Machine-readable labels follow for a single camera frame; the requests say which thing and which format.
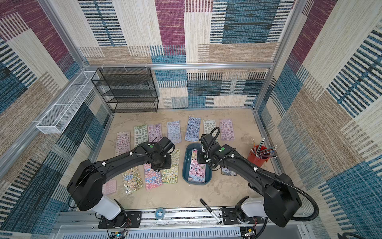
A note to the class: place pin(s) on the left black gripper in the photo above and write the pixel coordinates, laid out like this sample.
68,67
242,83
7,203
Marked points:
168,167

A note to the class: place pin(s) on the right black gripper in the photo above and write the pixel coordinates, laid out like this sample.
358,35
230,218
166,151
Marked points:
201,157

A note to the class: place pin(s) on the teal plastic storage box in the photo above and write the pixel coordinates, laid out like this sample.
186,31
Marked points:
187,161

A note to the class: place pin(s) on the pink cat sticker sheet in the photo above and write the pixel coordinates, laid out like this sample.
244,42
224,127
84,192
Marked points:
197,172

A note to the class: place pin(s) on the green yellow sticker sheet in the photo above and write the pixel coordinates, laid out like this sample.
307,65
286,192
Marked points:
170,176

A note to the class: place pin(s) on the red blue sticker sheet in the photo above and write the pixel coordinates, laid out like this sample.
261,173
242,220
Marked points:
153,179

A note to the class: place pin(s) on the penguin sticker sheet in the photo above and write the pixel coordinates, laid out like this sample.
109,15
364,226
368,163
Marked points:
193,129

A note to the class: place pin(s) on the pink purple sticker sheet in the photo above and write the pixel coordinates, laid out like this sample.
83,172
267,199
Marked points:
154,132

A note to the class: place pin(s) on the light blue sticker sheet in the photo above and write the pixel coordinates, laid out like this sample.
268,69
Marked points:
174,131

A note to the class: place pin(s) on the white green frog sticker sheet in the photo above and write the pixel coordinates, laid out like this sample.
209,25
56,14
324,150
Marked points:
209,125

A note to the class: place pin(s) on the lilac character sticker sheet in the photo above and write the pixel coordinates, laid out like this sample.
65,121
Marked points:
227,132

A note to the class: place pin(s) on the pink pastel sticker sheet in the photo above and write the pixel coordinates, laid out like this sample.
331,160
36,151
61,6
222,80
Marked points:
122,143

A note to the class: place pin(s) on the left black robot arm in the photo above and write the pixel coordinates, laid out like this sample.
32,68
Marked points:
85,186

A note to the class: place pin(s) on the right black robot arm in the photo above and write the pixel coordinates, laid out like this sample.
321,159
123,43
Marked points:
280,203

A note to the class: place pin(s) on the blue tape roll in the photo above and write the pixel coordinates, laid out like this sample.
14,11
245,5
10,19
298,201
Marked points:
160,213

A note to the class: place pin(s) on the red pencil cup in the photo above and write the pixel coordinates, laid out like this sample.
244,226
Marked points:
260,154

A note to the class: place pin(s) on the pink calculator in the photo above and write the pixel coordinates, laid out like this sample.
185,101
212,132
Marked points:
110,187

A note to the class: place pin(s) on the black marker pen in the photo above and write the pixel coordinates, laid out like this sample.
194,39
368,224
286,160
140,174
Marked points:
219,221

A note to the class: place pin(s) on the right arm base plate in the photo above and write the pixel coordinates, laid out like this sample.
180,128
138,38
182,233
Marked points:
230,218

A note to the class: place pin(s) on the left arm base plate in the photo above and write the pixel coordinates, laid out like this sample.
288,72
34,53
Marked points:
132,219

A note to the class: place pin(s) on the black wire mesh shelf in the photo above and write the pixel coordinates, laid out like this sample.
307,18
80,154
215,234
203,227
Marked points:
127,89

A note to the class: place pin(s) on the white cable duct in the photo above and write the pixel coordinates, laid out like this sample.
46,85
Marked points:
200,233

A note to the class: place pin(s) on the white wire mesh basket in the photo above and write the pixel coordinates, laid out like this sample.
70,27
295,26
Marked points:
56,120

